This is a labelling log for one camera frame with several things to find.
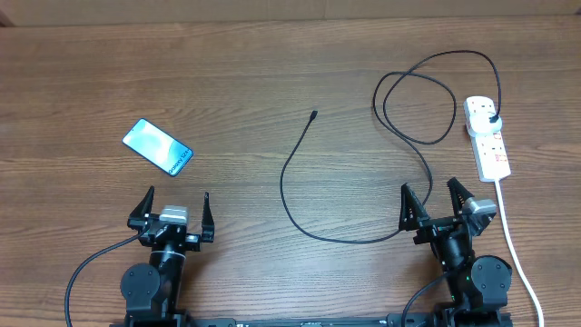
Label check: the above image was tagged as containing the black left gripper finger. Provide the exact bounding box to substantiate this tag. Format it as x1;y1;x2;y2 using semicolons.
129;185;154;219
201;192;214;243

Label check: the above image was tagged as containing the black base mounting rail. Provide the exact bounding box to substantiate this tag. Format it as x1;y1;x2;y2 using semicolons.
109;313;514;327

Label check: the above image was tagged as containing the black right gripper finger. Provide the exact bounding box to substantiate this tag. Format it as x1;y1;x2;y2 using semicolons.
447;177;474;214
399;183;429;231

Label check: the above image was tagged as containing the white charger plug adapter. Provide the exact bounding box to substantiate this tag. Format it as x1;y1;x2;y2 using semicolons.
467;113;503;137

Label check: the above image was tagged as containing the white power strip cord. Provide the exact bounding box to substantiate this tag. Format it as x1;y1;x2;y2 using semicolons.
493;179;546;327

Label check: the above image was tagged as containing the blue Samsung Galaxy smartphone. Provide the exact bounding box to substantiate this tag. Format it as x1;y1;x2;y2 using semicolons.
122;118;194;177

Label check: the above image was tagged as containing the black USB charging cable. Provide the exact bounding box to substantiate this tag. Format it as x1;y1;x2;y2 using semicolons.
280;49;503;245

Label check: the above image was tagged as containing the white power strip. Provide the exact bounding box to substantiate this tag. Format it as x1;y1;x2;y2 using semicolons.
463;96;511;183

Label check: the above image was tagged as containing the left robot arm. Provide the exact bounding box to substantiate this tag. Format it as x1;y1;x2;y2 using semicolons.
120;187;215;326

